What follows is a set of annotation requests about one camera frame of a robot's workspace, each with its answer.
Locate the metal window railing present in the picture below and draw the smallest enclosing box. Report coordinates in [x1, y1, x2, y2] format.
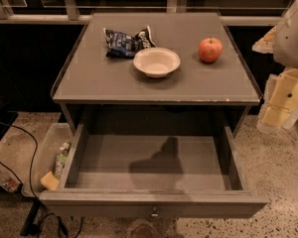
[0, 0, 295, 26]

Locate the metal drawer knob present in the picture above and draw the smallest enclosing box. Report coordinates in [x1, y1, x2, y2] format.
[150, 207, 159, 219]

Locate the grey cabinet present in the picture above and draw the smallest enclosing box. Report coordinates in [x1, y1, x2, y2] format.
[51, 13, 260, 129]

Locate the plastic bottle in bin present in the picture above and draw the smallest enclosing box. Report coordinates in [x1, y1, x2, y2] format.
[54, 142, 71, 179]

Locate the crumpled bottle on floor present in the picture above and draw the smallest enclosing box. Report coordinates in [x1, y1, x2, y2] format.
[0, 170, 20, 193]

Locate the white bowl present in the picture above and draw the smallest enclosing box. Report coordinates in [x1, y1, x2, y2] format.
[133, 48, 181, 78]

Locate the blue chip bag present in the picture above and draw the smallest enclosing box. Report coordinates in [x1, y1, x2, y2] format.
[103, 26, 156, 59]

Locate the red apple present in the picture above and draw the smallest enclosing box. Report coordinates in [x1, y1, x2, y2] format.
[198, 37, 223, 63]

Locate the yellow sponge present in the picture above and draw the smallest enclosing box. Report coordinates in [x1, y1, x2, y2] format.
[40, 172, 60, 190]

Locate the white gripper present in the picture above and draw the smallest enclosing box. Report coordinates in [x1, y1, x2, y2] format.
[252, 0, 298, 134]

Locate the grey top drawer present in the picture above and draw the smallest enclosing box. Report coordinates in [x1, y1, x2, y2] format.
[40, 108, 267, 218]

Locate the black cable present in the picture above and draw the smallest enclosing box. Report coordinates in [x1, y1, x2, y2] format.
[0, 118, 84, 238]

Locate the clear plastic bin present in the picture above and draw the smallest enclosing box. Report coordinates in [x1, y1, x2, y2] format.
[22, 123, 74, 197]

